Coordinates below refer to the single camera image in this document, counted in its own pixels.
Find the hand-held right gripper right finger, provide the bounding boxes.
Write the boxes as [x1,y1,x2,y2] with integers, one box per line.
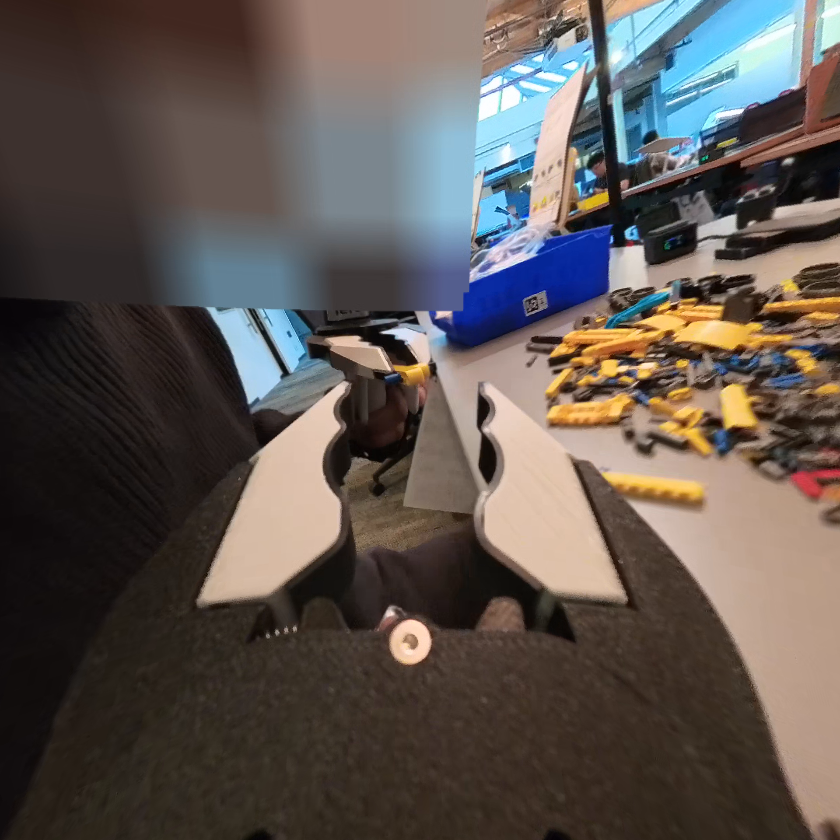
[471,381,629,610]

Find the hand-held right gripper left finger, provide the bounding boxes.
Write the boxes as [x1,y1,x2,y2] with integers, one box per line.
[196,381,357,613]

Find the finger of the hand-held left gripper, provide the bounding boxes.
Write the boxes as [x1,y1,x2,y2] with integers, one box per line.
[367,325,436,370]
[308,335,396,385]

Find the person's left hand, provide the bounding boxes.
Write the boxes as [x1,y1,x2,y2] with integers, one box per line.
[363,386,429,458]

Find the office chair base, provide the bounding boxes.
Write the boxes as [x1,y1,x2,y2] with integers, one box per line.
[367,451,416,497]

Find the long yellow holed beam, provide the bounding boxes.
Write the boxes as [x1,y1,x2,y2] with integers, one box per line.
[600,470,707,508]

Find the blue plastic bin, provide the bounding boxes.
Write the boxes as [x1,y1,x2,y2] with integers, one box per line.
[429,224,613,348]

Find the clear plastic bags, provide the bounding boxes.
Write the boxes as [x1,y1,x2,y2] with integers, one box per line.
[469,222,567,278]

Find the pile of building toy pieces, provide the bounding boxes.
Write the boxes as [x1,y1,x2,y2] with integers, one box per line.
[525,261,840,526]

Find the cardboard sign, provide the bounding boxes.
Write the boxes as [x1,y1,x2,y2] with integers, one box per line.
[528,62,589,225]

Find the black charger box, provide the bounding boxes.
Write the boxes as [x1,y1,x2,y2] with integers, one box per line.
[641,219,699,266]

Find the black pole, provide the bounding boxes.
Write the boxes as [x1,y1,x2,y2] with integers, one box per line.
[586,0,629,248]

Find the long wooden desk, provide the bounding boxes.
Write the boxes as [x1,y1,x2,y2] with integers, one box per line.
[619,123,840,201]

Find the black flat device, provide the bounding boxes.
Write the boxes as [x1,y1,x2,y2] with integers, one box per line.
[714,215,840,261]

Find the black cup-shaped device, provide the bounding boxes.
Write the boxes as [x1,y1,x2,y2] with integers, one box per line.
[734,185,783,231]

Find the black case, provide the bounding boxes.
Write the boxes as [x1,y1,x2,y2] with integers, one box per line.
[739,85,809,147]

